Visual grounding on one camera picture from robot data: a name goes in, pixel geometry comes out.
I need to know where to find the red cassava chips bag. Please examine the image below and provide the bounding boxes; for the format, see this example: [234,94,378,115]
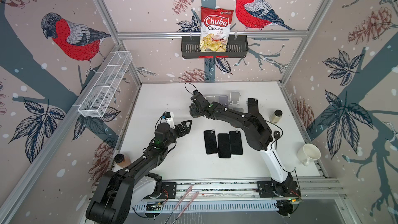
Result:
[200,7,234,52]

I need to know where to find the brown bottle at left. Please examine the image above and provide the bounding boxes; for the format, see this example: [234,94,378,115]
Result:
[114,153,131,168]

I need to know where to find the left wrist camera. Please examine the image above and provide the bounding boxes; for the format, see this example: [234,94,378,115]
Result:
[164,112,175,129]

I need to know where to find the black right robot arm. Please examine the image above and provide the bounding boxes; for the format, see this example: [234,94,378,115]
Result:
[190,90,293,196]

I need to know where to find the white mug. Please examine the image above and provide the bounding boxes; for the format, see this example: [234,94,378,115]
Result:
[297,144,321,167]

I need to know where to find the black phone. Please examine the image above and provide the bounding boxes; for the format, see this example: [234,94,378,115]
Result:
[247,98,259,116]
[204,130,218,155]
[229,130,243,155]
[217,133,231,159]

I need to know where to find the round wooden phone stand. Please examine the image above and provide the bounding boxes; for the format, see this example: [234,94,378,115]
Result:
[233,107,245,113]

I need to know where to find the small glass jar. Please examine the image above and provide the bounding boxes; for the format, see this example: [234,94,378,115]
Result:
[269,110,283,123]

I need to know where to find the dark metal spoon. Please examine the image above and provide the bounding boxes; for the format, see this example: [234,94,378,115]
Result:
[273,131,283,150]

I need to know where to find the white wire mesh basket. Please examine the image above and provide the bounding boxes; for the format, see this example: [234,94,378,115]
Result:
[78,51,132,118]

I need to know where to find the pink tongs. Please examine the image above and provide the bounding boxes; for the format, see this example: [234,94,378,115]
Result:
[165,185,199,224]

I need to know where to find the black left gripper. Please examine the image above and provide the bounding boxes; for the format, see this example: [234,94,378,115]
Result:
[164,119,192,149]

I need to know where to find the black wall basket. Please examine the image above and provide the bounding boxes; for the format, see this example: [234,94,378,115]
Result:
[181,34,248,59]

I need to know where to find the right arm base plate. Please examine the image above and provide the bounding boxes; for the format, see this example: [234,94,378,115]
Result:
[256,181,301,199]

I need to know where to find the white phone stand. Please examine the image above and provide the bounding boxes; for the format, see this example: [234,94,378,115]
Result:
[205,96,216,103]
[230,91,241,105]

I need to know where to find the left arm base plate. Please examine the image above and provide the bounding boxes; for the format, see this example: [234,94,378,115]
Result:
[144,182,177,200]

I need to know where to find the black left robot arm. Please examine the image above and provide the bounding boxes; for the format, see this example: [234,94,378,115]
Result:
[86,120,192,224]

